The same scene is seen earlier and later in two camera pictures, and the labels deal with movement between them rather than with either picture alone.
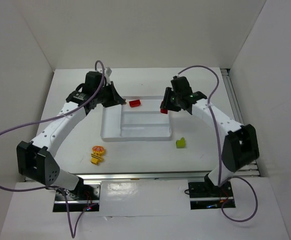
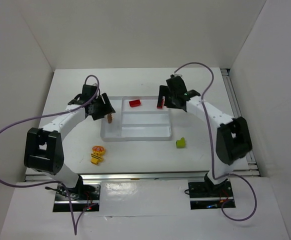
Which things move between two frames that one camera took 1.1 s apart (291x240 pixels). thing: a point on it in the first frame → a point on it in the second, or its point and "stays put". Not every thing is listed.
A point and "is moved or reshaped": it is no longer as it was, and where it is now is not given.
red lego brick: (134, 103) stays put
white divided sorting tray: (144, 122) stays put
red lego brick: (164, 111) is moved or reshaped
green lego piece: (180, 143) stays put
